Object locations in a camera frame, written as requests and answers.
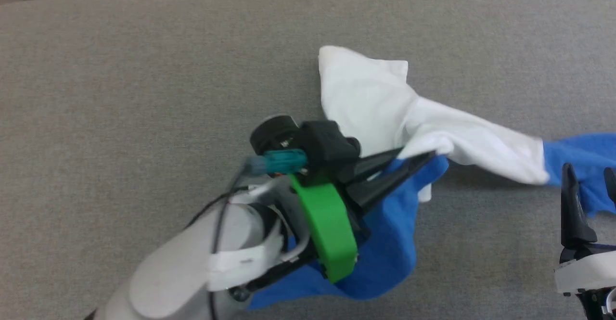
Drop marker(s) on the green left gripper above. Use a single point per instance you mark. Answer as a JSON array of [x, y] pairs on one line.
[[329, 224]]

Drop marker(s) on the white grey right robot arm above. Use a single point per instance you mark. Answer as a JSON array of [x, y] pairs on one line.
[[596, 306]]

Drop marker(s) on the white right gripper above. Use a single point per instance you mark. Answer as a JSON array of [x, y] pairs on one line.
[[587, 269]]

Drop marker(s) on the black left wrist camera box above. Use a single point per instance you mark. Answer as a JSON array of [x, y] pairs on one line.
[[327, 142]]

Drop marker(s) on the grey fabric sofa cushion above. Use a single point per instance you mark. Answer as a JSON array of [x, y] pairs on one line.
[[120, 94]]

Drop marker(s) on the blue and white garment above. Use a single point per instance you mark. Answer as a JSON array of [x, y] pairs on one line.
[[365, 94]]

